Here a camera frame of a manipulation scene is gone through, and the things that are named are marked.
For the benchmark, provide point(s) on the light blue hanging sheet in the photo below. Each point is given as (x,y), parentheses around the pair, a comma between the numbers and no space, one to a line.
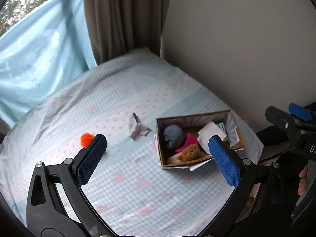
(41,54)

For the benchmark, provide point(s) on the orange fluffy pompom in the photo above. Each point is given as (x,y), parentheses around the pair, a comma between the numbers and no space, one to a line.
(86,139)

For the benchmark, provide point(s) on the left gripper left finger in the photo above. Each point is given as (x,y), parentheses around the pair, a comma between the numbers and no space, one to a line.
(56,205)

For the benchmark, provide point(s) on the person's right hand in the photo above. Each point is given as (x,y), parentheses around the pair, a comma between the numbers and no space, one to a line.
(302,182)

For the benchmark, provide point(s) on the brown grey curtain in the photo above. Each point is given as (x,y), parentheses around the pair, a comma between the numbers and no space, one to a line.
(116,27)

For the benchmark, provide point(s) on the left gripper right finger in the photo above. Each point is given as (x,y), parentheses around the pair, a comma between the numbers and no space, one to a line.
(257,204)

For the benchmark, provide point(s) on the light blue patterned bed cover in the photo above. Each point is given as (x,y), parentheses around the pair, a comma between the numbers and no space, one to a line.
(129,189)

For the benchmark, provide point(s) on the magenta zip pouch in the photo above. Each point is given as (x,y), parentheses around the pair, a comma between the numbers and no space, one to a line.
(189,139)

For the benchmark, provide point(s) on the grey plush sock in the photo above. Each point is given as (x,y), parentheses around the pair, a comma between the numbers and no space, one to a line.
(173,136)

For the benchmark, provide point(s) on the green tissue pack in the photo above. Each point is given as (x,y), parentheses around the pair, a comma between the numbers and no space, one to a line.
(222,127)

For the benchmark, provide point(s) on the brown fluffy pompom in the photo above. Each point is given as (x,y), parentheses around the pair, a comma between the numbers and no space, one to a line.
(189,153)

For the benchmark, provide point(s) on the cardboard box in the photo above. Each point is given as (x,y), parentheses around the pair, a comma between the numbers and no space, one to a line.
(192,124)

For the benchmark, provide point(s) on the grey microfibre cloth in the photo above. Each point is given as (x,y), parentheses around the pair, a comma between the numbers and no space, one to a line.
(136,128)

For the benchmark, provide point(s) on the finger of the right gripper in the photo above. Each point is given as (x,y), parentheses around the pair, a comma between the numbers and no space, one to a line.
(300,112)
(280,118)

